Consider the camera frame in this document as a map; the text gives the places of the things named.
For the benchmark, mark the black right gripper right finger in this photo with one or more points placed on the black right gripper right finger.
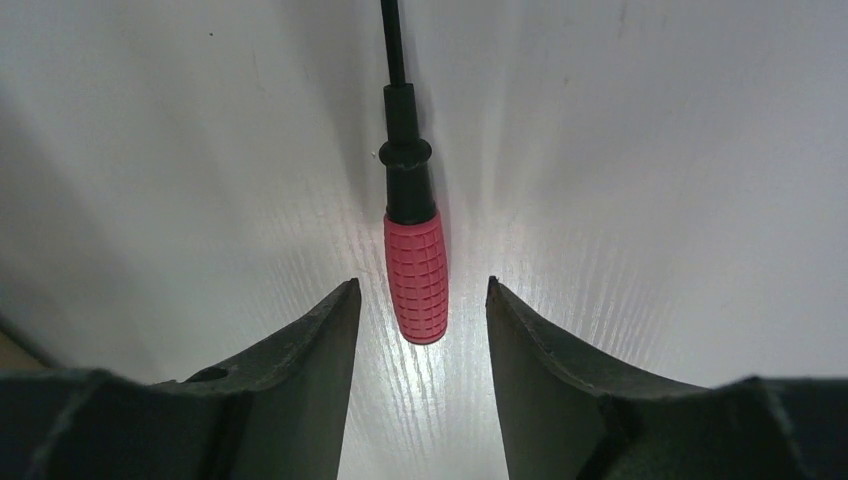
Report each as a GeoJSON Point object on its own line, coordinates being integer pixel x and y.
{"type": "Point", "coordinates": [568, 410]}

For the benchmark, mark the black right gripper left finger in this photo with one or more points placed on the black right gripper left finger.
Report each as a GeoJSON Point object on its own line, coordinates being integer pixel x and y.
{"type": "Point", "coordinates": [276, 410]}

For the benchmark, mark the red handled screwdriver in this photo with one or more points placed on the red handled screwdriver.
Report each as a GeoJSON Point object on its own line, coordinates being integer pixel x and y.
{"type": "Point", "coordinates": [415, 248]}

